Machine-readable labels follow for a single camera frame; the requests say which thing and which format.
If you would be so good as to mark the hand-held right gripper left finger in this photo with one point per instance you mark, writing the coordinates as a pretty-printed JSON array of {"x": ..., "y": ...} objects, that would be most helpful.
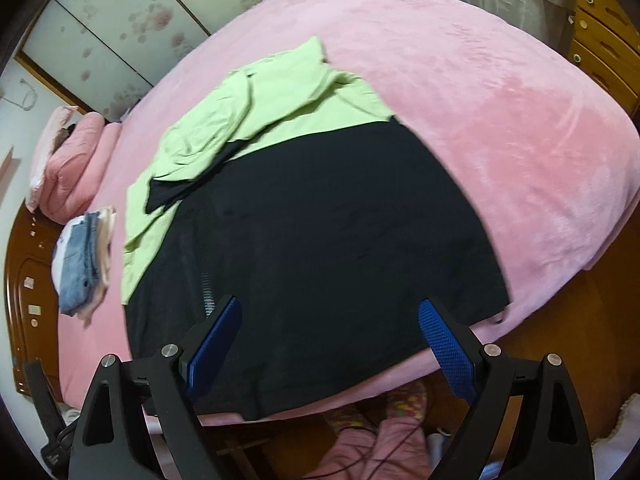
[{"x": 215, "y": 342}]

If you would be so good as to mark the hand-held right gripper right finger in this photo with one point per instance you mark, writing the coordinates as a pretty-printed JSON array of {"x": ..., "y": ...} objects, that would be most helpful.
[{"x": 445, "y": 347}]

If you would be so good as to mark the green and black jacket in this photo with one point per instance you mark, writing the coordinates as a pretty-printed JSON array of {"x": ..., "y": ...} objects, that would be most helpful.
[{"x": 300, "y": 235}]

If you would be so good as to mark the person's pink floral pants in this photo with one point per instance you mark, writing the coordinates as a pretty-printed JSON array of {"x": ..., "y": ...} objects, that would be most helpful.
[{"x": 395, "y": 440}]

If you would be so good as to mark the folded blue jeans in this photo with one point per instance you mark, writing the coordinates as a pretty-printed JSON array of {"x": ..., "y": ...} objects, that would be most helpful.
[{"x": 82, "y": 265}]

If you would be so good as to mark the wooden headboard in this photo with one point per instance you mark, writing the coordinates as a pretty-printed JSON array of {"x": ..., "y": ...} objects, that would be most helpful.
[{"x": 25, "y": 280}]

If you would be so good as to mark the white fluffy rug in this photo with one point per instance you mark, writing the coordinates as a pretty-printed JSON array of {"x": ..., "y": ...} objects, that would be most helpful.
[{"x": 625, "y": 430}]

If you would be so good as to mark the folded pink quilt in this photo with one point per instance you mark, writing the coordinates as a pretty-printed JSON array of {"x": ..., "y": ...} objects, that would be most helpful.
[{"x": 80, "y": 170}]

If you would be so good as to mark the pink bed blanket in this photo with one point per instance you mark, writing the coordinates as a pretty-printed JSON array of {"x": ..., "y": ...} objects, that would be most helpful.
[{"x": 500, "y": 110}]

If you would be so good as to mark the pale pink frilled pillow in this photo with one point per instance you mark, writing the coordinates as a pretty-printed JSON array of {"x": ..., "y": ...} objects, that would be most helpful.
[{"x": 47, "y": 150}]

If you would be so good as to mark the floral wardrobe sliding doors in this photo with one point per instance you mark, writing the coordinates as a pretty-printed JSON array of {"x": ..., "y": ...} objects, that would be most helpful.
[{"x": 100, "y": 35}]

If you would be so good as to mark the wooden drawer cabinet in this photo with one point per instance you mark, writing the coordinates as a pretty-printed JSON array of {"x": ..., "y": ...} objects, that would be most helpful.
[{"x": 600, "y": 35}]

